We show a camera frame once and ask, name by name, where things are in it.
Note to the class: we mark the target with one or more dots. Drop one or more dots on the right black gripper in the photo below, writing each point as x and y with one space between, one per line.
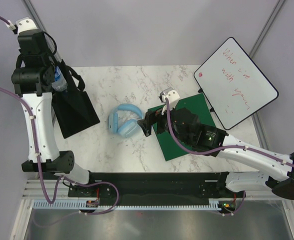
151 118

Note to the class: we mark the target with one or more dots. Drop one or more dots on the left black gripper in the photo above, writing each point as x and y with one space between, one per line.
50 55

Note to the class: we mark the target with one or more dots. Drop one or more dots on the plastic water bottle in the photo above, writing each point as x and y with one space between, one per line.
60 84

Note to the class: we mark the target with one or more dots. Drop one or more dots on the black canvas bag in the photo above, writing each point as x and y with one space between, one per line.
73 108

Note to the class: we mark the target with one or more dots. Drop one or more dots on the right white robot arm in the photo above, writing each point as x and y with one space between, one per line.
274 171

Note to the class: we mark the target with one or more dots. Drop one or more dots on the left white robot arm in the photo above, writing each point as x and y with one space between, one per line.
32 79

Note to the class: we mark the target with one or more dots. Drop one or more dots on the green binder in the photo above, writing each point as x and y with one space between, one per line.
197 105

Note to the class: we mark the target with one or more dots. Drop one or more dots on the white whiteboard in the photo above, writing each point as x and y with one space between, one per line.
233 84

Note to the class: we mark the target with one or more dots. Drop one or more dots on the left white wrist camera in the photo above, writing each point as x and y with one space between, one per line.
22 25

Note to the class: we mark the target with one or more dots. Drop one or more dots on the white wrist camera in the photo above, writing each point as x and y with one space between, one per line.
170 98
22 25

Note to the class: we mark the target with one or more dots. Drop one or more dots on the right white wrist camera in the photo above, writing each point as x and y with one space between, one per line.
170 98

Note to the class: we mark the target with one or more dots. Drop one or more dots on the left aluminium corner post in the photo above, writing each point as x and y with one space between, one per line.
33 14

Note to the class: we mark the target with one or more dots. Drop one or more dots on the aluminium corner post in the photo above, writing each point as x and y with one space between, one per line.
33 14
267 27

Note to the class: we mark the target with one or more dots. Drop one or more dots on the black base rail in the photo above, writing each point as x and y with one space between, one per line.
156 188

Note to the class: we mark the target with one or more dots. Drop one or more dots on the white cable duct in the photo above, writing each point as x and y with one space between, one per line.
90 205

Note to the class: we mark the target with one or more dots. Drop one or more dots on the right aluminium corner post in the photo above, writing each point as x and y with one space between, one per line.
267 27

